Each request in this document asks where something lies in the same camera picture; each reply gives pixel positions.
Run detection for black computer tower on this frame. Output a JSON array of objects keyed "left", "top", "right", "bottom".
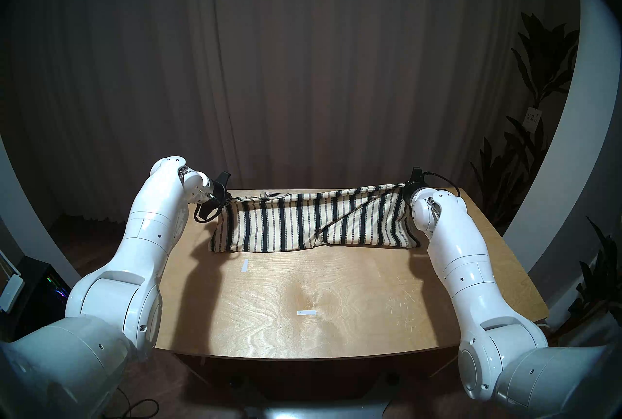
[{"left": 12, "top": 256, "right": 73, "bottom": 326}]

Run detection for small white wall device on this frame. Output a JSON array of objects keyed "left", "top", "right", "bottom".
[{"left": 0, "top": 272, "right": 25, "bottom": 313}]

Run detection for tall dark leafy plant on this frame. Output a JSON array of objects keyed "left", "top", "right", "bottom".
[{"left": 469, "top": 12, "right": 581, "bottom": 234}]

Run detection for grey metal base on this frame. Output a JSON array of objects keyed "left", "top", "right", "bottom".
[{"left": 243, "top": 399, "right": 394, "bottom": 419}]

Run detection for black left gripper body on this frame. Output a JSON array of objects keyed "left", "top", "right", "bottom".
[{"left": 208, "top": 171, "right": 234, "bottom": 210}]

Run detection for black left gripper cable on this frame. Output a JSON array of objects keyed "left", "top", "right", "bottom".
[{"left": 193, "top": 197, "right": 226, "bottom": 224}]

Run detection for cream black striped shirt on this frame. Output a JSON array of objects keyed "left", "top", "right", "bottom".
[{"left": 210, "top": 183, "right": 421, "bottom": 253}]

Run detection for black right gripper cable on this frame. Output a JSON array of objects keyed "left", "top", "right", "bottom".
[{"left": 422, "top": 172, "right": 461, "bottom": 197}]

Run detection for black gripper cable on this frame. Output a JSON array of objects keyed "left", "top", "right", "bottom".
[
  {"left": 422, "top": 172, "right": 461, "bottom": 197},
  {"left": 193, "top": 197, "right": 226, "bottom": 224}
]

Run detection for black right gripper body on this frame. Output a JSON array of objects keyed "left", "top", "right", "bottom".
[{"left": 403, "top": 167, "right": 431, "bottom": 202}]

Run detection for grey pleated curtain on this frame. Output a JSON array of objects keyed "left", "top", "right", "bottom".
[{"left": 10, "top": 0, "right": 579, "bottom": 229}]

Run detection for small dark potted plant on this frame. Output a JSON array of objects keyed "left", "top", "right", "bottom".
[{"left": 549, "top": 216, "right": 622, "bottom": 341}]

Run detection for white curved arch pillar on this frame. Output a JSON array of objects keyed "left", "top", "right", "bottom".
[
  {"left": 0, "top": 134, "right": 83, "bottom": 287},
  {"left": 503, "top": 0, "right": 622, "bottom": 278}
]

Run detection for black floor cables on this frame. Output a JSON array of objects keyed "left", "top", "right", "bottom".
[{"left": 104, "top": 389, "right": 161, "bottom": 419}]

